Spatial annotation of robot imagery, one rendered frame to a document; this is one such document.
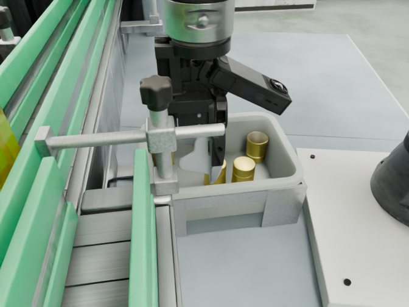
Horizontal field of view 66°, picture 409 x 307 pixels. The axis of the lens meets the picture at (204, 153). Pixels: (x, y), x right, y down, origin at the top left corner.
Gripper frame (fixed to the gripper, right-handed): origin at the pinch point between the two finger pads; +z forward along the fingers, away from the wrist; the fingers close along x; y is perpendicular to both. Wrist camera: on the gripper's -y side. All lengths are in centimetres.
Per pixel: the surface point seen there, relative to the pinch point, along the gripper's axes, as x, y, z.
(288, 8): -353, -144, 78
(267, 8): -353, -118, 77
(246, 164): 0.9, -4.8, -0.8
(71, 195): 10.6, 17.3, -7.4
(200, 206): 8.1, 3.1, -0.5
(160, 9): -73, 7, -3
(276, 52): -55, -28, 6
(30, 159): 14.1, 17.8, -15.5
